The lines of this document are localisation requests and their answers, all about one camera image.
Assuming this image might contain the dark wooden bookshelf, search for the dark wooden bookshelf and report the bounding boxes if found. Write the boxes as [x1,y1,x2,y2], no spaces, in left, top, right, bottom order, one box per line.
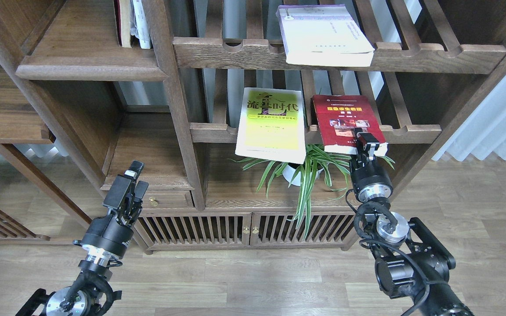
[0,0,506,251]

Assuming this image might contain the red paperback book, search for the red paperback book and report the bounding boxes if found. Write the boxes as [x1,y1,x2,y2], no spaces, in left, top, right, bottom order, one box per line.
[312,95,388,156]

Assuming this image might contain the white plant pot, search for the white plant pot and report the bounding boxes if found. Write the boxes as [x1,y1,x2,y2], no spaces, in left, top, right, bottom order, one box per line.
[282,163,323,186]

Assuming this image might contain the spider plant leaves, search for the spider plant leaves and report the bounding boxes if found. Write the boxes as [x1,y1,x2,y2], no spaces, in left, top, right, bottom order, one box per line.
[237,144,392,239]

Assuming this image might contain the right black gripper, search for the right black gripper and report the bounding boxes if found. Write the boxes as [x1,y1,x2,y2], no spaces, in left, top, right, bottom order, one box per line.
[350,128,393,202]

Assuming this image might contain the white purple book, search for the white purple book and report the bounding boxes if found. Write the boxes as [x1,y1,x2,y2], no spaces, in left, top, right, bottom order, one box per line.
[276,4,374,67]

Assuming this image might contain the brass drawer knob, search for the brass drawer knob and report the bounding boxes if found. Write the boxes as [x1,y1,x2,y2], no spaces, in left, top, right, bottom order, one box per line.
[148,197,159,208]

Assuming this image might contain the white curtain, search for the white curtain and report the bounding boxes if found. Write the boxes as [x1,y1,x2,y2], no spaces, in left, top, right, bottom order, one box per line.
[432,76,506,162]

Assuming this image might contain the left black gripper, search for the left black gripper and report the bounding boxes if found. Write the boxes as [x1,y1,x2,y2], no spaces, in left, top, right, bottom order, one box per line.
[74,160,149,259]

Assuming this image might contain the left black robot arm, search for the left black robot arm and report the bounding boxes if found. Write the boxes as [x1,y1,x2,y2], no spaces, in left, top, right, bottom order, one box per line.
[18,161,148,316]

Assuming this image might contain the brass cabinet door knobs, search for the brass cabinet door knobs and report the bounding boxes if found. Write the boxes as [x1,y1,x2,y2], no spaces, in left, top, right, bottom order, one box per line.
[242,226,260,234]

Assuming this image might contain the upright tan book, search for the upright tan book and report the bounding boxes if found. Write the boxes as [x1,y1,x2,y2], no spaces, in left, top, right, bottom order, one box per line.
[114,0,133,48]

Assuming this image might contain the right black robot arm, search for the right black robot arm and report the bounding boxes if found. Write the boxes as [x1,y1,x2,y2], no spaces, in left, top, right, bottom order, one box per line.
[350,128,472,316]

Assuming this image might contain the yellow green book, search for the yellow green book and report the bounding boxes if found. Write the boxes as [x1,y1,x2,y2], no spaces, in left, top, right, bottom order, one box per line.
[235,87,307,164]

